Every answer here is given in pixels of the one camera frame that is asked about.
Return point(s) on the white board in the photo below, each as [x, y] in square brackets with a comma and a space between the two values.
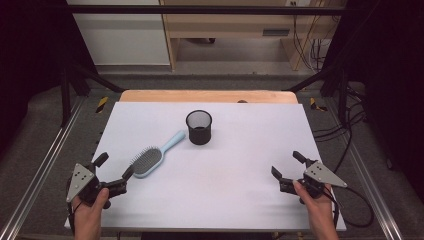
[216, 186]

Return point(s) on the black curtain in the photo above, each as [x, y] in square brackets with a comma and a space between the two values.
[30, 60]
[390, 83]

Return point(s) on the black mesh cup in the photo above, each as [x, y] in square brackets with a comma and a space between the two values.
[199, 130]

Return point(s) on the black metal stand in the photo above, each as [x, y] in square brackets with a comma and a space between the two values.
[333, 83]
[71, 86]

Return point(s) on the wooden desk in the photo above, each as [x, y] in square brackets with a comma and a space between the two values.
[233, 23]

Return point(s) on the light blue hairbrush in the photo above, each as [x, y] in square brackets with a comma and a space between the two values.
[156, 156]

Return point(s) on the person's right hand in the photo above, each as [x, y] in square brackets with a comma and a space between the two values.
[315, 201]

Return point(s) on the wooden table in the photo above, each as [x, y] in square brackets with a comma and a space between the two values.
[200, 96]

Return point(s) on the black horizontal bar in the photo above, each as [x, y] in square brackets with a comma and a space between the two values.
[200, 10]

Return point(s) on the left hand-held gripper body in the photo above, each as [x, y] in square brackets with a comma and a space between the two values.
[87, 186]

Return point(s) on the yellow black tape strip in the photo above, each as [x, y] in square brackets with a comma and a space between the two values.
[102, 104]
[316, 105]

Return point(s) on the aluminium rail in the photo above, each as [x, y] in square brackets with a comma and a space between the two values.
[36, 176]
[373, 186]

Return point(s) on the person's left hand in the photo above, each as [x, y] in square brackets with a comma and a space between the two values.
[89, 209]

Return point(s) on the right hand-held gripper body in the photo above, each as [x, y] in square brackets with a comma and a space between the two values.
[316, 178]

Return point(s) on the white cabinet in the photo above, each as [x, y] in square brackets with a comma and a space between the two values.
[123, 36]

